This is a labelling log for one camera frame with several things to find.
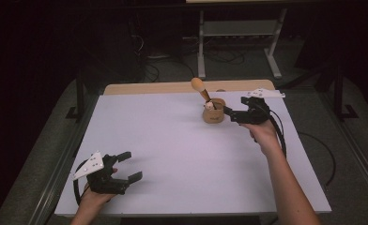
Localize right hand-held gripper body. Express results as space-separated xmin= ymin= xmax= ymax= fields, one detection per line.
xmin=232 ymin=88 xmax=286 ymax=126

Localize tangle of black floor cables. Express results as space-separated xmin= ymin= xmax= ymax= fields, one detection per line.
xmin=204 ymin=48 xmax=246 ymax=66

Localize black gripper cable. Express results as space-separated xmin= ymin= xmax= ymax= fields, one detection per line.
xmin=72 ymin=159 xmax=90 ymax=206
xmin=261 ymin=102 xmax=337 ymax=188

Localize white metal stand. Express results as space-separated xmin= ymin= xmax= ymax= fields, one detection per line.
xmin=196 ymin=8 xmax=288 ymax=81

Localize black metal stand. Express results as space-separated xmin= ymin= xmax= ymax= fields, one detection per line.
xmin=332 ymin=67 xmax=360 ymax=122
xmin=65 ymin=69 xmax=86 ymax=122

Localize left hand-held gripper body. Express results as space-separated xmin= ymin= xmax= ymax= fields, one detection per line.
xmin=71 ymin=151 xmax=130 ymax=196

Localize person's right hand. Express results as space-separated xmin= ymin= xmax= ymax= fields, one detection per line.
xmin=240 ymin=119 xmax=283 ymax=158

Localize hanging dark cables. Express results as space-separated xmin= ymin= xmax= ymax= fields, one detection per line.
xmin=129 ymin=22 xmax=161 ymax=83

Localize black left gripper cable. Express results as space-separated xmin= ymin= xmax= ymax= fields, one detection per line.
xmin=72 ymin=159 xmax=90 ymax=206

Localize brown round brush holder cup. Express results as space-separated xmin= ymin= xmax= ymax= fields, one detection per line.
xmin=202 ymin=97 xmax=227 ymax=125

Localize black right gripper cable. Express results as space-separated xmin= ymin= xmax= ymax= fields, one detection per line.
xmin=261 ymin=102 xmax=337 ymax=188

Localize person's left hand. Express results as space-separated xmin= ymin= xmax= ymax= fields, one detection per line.
xmin=79 ymin=168 xmax=119 ymax=208

